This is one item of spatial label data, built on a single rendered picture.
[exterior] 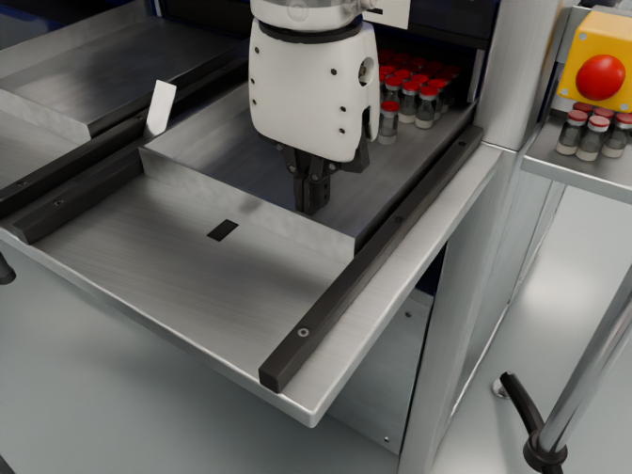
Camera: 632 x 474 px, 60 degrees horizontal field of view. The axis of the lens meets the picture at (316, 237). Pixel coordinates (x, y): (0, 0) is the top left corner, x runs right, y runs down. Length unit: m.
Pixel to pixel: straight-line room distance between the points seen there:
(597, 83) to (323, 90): 0.27
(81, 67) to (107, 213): 0.35
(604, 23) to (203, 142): 0.43
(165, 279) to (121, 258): 0.05
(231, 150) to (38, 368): 1.14
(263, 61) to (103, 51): 0.53
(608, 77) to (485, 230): 0.26
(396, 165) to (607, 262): 1.43
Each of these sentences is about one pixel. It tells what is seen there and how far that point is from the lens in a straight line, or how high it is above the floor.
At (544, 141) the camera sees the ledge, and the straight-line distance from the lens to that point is 0.70.
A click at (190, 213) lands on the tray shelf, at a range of 0.55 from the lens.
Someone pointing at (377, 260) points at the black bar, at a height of 0.90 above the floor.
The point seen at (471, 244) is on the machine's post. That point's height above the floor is 0.73.
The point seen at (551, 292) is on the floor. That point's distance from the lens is 1.80.
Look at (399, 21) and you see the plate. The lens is 0.66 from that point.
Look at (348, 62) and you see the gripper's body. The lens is 0.39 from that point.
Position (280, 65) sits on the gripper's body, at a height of 1.05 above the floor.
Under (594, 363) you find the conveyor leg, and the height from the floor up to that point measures 0.45.
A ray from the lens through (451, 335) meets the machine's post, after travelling 0.89.
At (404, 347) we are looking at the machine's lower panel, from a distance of 0.97.
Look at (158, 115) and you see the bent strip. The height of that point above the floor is 0.91.
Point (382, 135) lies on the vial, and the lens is 0.64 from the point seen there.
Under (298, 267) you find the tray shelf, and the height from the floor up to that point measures 0.88.
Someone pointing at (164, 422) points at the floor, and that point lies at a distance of 1.45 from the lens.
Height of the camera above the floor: 1.22
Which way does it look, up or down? 42 degrees down
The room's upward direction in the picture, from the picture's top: straight up
